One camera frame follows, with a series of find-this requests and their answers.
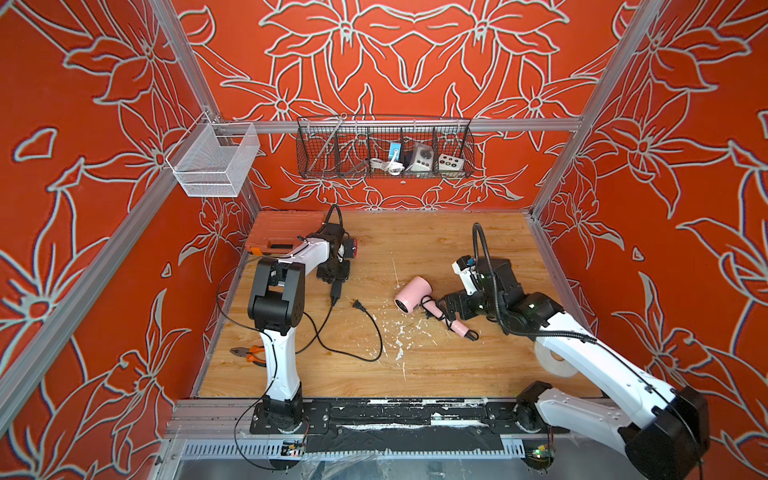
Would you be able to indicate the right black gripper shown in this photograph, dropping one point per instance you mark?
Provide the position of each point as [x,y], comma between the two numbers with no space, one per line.
[462,299]

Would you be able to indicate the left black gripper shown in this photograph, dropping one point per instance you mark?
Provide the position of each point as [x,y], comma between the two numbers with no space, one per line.
[341,276]

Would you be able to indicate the pink hair dryer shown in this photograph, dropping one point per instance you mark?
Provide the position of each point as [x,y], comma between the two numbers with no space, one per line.
[417,293]

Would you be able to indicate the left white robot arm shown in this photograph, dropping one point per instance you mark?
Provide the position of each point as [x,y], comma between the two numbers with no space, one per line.
[277,304]

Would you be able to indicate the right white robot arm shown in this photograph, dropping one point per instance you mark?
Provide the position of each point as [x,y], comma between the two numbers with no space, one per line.
[662,430]

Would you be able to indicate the black magenta hair dryer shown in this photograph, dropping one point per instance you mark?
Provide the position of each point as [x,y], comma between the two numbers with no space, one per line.
[346,251]

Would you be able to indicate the orange plastic tool case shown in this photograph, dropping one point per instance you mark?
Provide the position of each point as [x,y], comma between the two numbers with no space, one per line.
[279,232]

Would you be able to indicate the white tape roll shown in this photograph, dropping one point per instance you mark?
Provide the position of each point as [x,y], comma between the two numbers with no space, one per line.
[553,363]

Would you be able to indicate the blue white small box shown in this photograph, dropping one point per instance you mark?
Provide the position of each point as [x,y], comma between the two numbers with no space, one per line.
[394,152]

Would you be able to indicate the white power strip cube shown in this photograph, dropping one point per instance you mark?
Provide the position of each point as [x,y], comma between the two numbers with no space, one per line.
[450,165]

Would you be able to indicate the white round socket adapter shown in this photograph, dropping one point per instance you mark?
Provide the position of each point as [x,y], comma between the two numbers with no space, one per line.
[422,158]

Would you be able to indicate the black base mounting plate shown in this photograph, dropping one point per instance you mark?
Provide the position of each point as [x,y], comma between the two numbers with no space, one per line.
[459,426]

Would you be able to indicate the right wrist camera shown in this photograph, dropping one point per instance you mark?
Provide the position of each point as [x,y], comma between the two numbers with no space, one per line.
[465,268]

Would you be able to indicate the orange handled pliers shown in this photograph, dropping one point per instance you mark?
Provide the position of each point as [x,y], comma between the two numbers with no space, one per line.
[253,354]

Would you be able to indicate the black wire wall basket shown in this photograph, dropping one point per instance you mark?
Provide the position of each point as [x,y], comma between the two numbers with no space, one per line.
[353,153]

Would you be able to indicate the aluminium frame rail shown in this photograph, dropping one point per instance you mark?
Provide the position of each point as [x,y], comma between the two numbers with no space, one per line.
[481,125]

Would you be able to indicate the white mesh wall basket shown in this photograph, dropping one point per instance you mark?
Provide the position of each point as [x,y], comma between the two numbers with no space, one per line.
[204,167]

